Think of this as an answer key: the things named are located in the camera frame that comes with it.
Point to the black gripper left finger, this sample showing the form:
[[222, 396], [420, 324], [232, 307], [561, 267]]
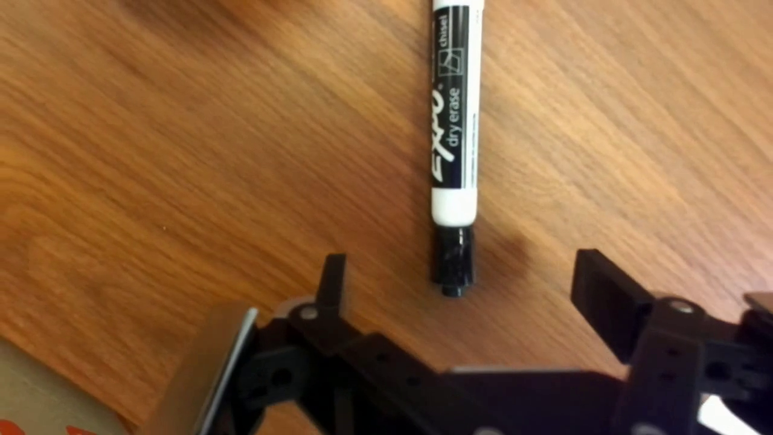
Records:
[[331, 285]]

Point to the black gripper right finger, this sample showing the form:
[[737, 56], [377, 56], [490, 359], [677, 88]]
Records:
[[612, 302]]

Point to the black white Expo marker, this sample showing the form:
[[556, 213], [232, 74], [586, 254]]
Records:
[[455, 122]]

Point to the cardboard panel red print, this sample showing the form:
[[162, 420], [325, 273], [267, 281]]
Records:
[[50, 400]]

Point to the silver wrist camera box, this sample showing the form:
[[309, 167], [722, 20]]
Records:
[[207, 371]]

